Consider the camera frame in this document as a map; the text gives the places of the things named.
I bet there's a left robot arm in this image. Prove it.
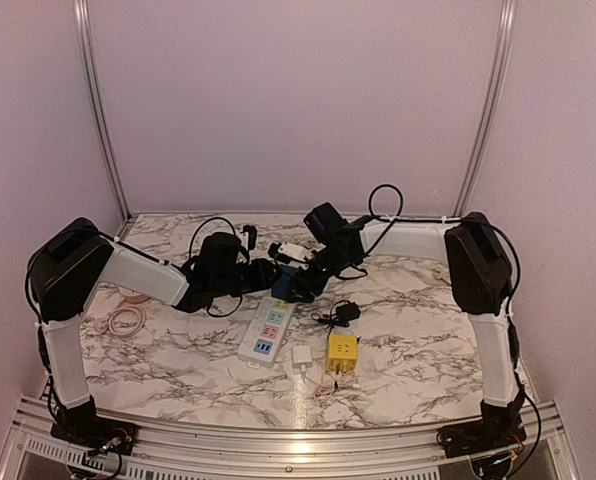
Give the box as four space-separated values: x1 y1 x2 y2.
25 217 278 445

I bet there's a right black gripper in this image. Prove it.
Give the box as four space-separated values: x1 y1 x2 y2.
284 245 352 303

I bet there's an aluminium frame post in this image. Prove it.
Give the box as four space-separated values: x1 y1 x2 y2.
73 0 132 222
453 0 518 217

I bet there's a front aluminium rail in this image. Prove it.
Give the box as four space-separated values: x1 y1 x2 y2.
0 394 579 480

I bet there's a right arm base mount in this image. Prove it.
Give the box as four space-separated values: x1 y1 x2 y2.
436 420 527 458

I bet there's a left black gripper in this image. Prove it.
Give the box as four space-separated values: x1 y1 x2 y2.
213 259 283 299

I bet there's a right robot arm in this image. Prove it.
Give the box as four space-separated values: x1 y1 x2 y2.
288 202 526 448

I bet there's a white usb charger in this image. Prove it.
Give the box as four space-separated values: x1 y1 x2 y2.
291 345 313 373

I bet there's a right aluminium frame post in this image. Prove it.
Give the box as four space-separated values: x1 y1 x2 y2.
453 0 518 217

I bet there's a black power adapter with cable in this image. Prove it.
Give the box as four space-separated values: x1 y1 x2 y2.
311 300 361 338

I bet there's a pink round socket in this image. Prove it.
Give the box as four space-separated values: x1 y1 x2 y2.
118 288 149 305

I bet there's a white multicolour power strip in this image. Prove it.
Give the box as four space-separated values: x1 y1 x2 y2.
237 295 296 368

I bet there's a left aluminium frame post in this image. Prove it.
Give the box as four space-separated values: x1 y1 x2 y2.
73 0 132 222

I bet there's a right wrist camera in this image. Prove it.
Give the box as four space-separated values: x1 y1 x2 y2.
267 242 313 265

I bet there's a yellow cube socket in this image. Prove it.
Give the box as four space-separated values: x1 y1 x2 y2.
325 334 358 374

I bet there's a blue cube socket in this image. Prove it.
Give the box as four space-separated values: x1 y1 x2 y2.
271 265 300 303

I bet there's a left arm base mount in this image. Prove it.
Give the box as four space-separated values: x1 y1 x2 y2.
50 417 138 456

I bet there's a pink usb cable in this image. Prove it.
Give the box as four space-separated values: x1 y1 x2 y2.
307 372 364 404

